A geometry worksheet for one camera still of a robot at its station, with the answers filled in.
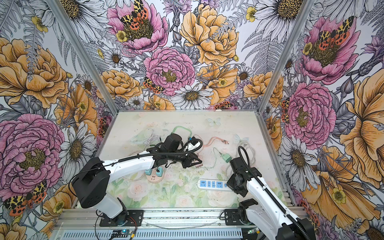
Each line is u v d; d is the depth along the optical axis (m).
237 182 0.64
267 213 0.45
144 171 0.59
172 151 0.68
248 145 1.00
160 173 0.83
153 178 0.85
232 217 0.74
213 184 0.83
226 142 1.03
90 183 0.44
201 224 0.73
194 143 0.72
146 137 1.05
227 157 0.94
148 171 0.83
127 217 0.70
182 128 1.12
